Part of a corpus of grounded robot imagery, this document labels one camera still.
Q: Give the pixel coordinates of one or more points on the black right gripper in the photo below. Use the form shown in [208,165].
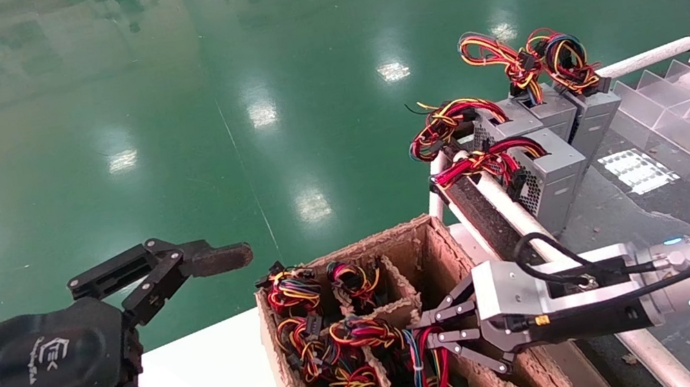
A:
[584,324]

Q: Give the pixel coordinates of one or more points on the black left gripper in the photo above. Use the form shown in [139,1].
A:
[44,363]

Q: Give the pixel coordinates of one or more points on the brown cardboard divider box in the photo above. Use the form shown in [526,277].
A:
[447,260]

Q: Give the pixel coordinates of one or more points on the black rough edge strip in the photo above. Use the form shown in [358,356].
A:
[497,224]

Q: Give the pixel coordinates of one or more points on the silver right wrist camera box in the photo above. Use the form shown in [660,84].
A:
[508,289]

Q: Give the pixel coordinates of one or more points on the long white rail pipe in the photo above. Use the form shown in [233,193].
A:
[517,214]

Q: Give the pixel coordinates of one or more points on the short white rack post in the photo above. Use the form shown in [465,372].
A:
[436,203]

